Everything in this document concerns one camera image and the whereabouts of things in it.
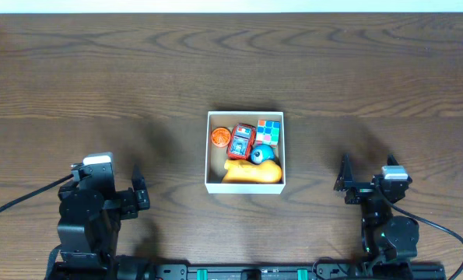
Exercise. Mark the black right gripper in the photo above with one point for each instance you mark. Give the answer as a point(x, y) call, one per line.
point(364, 187)

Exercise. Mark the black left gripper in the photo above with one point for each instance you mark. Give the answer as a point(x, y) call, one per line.
point(123, 199)

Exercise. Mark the white cardboard box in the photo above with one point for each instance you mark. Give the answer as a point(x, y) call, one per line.
point(215, 157)

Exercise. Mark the orange ridged disc toy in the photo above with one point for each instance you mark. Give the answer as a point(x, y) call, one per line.
point(220, 137)

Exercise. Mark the colourful puzzle cube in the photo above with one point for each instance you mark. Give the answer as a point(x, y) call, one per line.
point(267, 133)

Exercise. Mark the blue toy ball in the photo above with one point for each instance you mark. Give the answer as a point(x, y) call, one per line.
point(262, 153)

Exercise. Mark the red toy car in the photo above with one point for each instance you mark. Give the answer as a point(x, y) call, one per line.
point(241, 142)

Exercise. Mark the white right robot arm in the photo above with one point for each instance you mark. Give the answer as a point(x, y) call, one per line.
point(389, 241)

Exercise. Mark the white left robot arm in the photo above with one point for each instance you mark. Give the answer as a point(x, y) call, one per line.
point(91, 211)

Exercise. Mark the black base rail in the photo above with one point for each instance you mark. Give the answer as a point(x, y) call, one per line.
point(325, 268)

